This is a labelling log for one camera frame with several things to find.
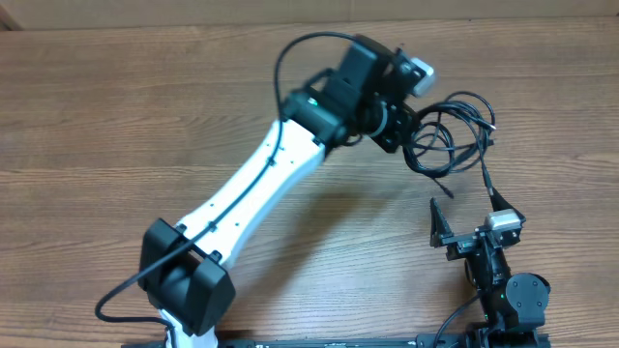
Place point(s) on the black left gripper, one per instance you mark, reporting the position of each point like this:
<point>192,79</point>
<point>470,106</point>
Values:
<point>401,118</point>

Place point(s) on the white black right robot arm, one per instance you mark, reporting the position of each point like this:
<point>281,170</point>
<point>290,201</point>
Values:
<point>513,304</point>

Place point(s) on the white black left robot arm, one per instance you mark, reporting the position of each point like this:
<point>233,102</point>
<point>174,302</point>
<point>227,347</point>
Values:
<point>184,267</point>

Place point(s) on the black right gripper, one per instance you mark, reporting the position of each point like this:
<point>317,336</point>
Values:
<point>461,243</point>

